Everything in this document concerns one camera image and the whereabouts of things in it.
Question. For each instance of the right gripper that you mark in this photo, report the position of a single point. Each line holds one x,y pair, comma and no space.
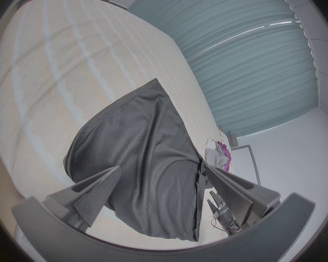
225,217

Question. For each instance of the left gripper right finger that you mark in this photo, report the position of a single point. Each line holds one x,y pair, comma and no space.
229,195

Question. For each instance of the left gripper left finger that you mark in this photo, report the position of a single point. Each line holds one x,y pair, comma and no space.
95,198

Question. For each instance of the black T-shirt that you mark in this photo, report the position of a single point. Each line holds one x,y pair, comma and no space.
142,151

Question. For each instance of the bed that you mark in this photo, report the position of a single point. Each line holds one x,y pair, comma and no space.
71,64

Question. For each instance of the grey knitted garment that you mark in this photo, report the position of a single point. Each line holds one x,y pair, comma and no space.
214,158

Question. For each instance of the grey bedside table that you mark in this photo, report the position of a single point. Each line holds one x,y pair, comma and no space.
229,136

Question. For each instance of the blue-green curtain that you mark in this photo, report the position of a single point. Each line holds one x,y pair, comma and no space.
262,78
221,12

